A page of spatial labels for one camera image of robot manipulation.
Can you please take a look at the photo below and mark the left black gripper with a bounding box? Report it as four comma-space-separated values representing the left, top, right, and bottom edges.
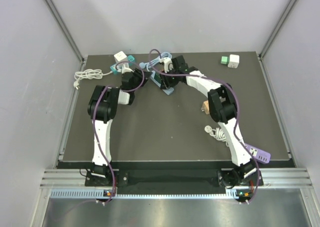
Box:
131, 67, 153, 92

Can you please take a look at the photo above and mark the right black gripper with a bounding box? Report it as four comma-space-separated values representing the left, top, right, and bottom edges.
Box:
159, 67, 179, 91

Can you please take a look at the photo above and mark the light blue power strip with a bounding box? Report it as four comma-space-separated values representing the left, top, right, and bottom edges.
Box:
156, 85, 174, 95

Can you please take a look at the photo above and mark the orange cube adapter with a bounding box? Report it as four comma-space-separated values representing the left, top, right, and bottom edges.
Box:
201, 100, 210, 115

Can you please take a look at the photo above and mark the white strip cord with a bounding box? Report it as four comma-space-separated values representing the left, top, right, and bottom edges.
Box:
204, 125, 231, 148

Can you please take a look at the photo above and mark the purple power strip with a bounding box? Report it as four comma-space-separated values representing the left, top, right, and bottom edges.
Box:
245, 143, 271, 164

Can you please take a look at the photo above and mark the dark green cube adapter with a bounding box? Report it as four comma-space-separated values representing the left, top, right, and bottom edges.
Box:
151, 72, 162, 88

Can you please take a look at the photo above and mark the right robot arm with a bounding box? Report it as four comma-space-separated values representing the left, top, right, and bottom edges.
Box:
155, 55, 261, 187

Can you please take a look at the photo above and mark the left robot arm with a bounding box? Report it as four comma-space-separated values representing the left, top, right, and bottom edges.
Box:
87, 68, 151, 186

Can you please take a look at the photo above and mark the teal power strip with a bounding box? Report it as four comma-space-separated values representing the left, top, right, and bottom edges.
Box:
110, 55, 135, 75

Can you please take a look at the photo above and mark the white cube adapter on teal strip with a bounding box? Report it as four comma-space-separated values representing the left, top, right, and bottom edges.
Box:
113, 51, 128, 64

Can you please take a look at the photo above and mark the small green cube adapter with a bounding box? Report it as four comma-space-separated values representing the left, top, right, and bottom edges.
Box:
220, 56, 229, 65

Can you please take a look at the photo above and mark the white cube adapter far right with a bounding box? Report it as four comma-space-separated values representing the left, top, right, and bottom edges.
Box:
227, 54, 240, 69

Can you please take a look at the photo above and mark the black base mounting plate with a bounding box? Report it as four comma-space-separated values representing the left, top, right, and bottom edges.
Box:
84, 168, 265, 188

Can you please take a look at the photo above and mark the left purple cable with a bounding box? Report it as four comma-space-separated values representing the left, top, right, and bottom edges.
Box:
91, 61, 151, 205

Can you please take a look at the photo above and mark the purple cable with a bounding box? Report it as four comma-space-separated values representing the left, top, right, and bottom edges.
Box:
91, 61, 151, 205
148, 48, 261, 205

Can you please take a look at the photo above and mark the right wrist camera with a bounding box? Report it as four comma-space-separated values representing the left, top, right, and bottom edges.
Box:
159, 57, 174, 73

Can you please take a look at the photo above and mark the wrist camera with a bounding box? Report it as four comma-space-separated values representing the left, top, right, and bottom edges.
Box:
159, 57, 174, 73
115, 62, 133, 74

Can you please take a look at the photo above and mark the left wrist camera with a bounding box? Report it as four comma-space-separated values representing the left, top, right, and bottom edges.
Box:
115, 62, 133, 74

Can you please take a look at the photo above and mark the white coiled cord left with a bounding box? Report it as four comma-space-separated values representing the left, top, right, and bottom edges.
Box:
73, 68, 113, 91

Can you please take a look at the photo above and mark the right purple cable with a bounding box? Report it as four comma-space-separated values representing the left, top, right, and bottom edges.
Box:
148, 48, 261, 205

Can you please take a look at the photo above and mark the left aluminium frame post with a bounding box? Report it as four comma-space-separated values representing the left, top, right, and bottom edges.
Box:
43, 0, 85, 63

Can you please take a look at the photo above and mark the aluminium frame post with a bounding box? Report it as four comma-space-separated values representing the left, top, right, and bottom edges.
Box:
258, 0, 299, 61
43, 0, 85, 63

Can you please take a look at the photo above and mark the front aluminium rail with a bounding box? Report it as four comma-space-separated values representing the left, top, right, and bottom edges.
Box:
40, 167, 313, 189

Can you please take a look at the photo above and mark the slotted cable duct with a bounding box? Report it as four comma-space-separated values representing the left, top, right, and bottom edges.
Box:
50, 189, 250, 200

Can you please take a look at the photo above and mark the right aluminium frame post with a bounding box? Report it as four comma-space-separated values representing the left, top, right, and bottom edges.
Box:
258, 0, 299, 61

